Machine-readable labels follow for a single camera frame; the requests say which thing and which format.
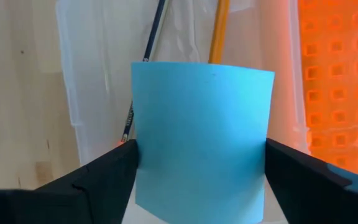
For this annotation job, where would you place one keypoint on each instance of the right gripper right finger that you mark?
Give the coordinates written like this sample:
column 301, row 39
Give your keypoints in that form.
column 315, row 193

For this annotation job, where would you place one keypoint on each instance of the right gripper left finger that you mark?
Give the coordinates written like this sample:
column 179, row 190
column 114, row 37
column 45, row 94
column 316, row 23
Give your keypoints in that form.
column 73, row 199

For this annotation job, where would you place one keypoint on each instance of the clear pencil box orange lid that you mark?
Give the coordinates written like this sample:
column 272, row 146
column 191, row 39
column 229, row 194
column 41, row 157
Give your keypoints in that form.
column 98, row 77

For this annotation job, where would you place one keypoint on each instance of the blue sticky note pad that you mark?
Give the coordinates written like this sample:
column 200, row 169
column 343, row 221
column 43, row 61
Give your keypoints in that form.
column 197, row 140

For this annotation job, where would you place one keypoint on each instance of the dark pencil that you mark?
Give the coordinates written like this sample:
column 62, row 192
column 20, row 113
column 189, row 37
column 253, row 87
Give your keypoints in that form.
column 153, row 34

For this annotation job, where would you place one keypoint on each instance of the orange wooden pencil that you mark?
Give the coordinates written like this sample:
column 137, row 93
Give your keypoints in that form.
column 219, row 34

